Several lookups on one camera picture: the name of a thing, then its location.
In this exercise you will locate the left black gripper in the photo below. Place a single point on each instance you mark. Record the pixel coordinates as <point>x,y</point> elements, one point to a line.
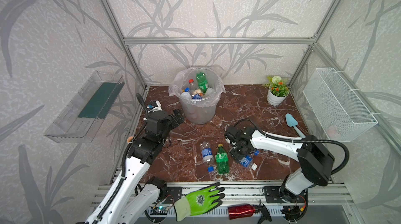
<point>175,118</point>

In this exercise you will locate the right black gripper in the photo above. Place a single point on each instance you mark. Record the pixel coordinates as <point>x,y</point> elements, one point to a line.
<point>236,154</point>

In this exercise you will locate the clear bottle blue label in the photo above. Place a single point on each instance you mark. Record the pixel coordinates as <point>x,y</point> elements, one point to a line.
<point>208,157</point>

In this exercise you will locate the clear bottle red label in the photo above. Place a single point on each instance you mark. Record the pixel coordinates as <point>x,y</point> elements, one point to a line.
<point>193,88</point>

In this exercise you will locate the green bottle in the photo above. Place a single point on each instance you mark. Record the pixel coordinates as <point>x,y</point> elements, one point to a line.
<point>222,160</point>
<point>202,81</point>

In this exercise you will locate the white bottle red cap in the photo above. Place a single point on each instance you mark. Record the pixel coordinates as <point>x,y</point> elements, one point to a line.
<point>209,91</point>

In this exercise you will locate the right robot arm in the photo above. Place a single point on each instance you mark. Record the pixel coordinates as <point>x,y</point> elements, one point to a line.
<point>316,161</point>

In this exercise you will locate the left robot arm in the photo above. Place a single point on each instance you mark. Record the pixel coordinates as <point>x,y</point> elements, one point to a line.
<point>122,205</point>

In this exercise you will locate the grey bin with plastic liner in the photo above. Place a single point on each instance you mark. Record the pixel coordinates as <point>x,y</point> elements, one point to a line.
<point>198,111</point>

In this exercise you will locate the small terracotta vase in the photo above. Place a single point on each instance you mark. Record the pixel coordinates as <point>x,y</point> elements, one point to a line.
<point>130,139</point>

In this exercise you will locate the light blue spatula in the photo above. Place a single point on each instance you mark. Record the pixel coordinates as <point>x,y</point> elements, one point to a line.
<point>292,122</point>

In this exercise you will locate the potted plant in white pot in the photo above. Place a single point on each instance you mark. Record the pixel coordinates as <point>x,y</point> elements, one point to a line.
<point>278,90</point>

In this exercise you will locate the red spray bottle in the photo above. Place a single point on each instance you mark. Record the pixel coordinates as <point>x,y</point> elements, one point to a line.
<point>248,210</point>

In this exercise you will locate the green work glove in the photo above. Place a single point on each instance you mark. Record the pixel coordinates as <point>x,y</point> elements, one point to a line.
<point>199,202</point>

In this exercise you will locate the green circuit board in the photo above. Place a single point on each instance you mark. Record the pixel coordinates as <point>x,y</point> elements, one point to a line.
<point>159,211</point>

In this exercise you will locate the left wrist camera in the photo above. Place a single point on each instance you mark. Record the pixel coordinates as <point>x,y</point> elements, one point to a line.
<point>154,106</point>

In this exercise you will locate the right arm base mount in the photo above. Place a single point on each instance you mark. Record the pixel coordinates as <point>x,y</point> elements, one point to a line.
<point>274,194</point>

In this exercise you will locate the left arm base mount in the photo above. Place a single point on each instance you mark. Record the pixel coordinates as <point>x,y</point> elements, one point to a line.
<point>169,195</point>

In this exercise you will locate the clear plastic wall shelf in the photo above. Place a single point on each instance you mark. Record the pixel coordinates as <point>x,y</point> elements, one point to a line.
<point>84,115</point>

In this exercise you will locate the aluminium frame rail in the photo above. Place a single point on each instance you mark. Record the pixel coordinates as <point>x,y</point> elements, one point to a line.
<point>207,40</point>

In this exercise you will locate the white wire mesh basket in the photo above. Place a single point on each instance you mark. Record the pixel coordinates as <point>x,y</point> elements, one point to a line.
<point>341,113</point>

